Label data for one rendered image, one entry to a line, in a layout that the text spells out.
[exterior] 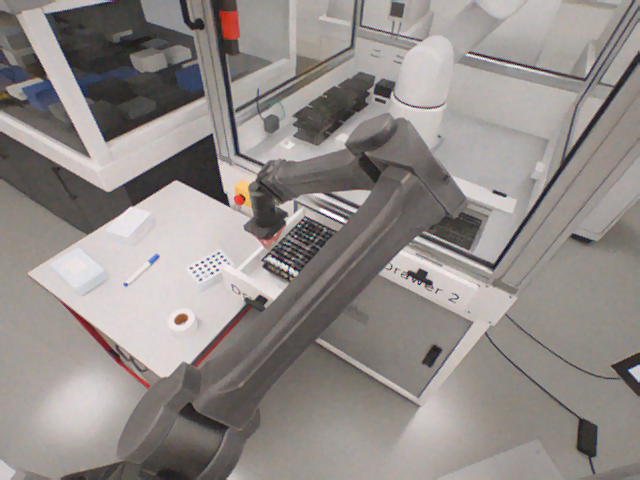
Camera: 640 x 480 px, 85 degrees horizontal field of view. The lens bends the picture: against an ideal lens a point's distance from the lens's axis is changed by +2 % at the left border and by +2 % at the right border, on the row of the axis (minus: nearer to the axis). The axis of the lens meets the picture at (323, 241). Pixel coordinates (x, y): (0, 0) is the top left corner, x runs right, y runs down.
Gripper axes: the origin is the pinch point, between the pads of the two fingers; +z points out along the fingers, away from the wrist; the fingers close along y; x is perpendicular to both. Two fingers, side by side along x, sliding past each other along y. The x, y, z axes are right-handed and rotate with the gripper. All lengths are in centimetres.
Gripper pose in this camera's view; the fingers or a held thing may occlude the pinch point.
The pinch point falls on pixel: (270, 242)
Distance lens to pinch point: 93.0
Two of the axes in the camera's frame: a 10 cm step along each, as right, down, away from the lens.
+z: -0.1, 6.4, 7.7
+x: -8.2, -4.4, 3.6
